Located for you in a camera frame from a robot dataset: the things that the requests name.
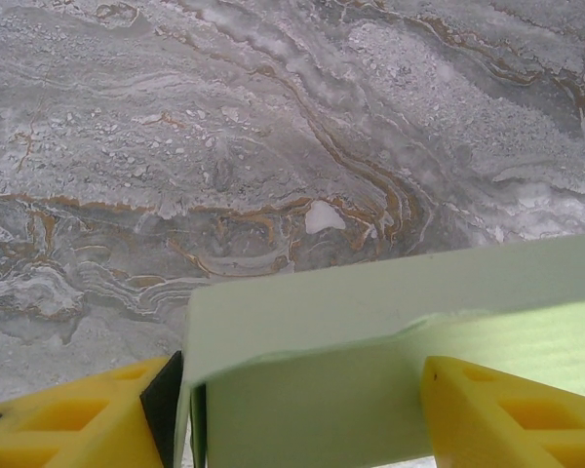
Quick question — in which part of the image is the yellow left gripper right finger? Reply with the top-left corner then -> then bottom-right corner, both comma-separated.
420,354 -> 585,468

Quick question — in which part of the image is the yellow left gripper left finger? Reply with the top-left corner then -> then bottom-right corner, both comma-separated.
0,349 -> 185,468

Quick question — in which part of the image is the light green paper box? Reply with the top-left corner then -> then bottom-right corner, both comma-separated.
172,231 -> 585,468

